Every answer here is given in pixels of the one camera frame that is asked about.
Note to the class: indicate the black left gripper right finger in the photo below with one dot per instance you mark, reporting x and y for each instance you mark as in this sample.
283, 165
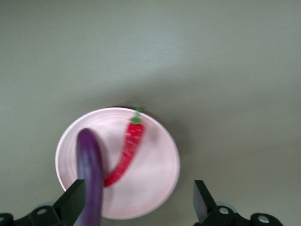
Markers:
207, 209

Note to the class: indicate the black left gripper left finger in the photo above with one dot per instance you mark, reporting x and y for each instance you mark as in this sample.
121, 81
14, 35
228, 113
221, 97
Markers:
65, 207

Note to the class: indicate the long purple eggplant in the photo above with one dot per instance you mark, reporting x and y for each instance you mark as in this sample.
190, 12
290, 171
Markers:
90, 164

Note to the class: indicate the red chili pepper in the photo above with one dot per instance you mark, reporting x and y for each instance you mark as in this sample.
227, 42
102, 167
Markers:
132, 141

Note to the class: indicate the pink round plate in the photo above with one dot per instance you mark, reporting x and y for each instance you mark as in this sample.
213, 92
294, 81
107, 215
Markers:
150, 169

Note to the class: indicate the brown table cover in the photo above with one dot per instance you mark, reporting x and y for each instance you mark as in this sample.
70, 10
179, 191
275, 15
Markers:
211, 58

